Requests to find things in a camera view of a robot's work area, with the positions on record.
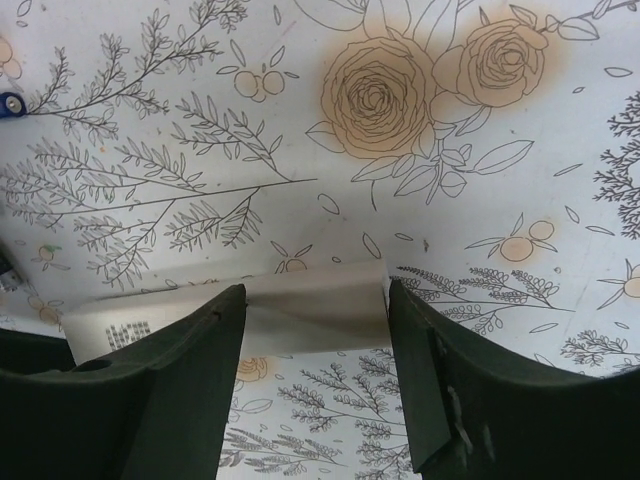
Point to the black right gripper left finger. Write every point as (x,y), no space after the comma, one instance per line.
(155,409)

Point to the blue purple battery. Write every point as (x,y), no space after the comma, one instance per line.
(12,105)

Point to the white slim battery cover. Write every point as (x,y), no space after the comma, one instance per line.
(323,309)

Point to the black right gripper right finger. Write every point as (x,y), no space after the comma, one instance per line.
(476,410)

